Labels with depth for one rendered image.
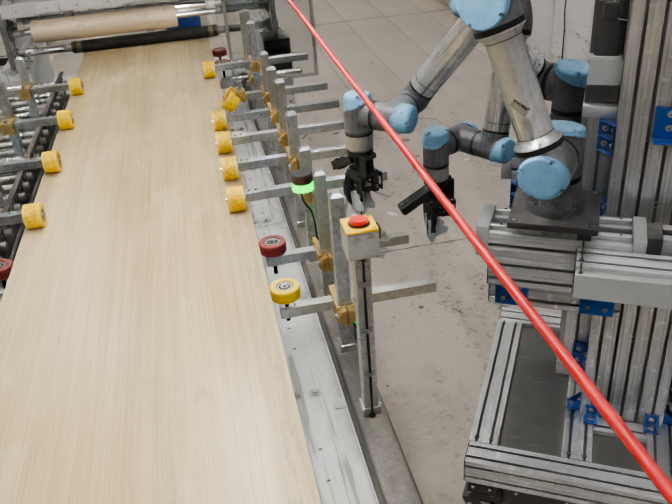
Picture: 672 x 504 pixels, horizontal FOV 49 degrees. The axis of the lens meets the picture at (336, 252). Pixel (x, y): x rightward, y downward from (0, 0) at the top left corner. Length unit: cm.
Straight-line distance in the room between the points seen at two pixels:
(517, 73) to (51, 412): 126
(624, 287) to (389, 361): 141
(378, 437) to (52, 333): 85
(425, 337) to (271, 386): 167
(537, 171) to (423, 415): 135
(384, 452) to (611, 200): 94
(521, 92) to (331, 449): 96
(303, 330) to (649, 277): 99
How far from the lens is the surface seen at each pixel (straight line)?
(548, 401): 265
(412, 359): 312
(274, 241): 217
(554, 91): 240
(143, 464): 155
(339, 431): 193
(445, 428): 283
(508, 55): 173
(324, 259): 213
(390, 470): 172
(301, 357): 217
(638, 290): 194
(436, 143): 212
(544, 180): 179
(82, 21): 454
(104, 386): 176
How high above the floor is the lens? 196
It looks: 30 degrees down
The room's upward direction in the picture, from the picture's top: 5 degrees counter-clockwise
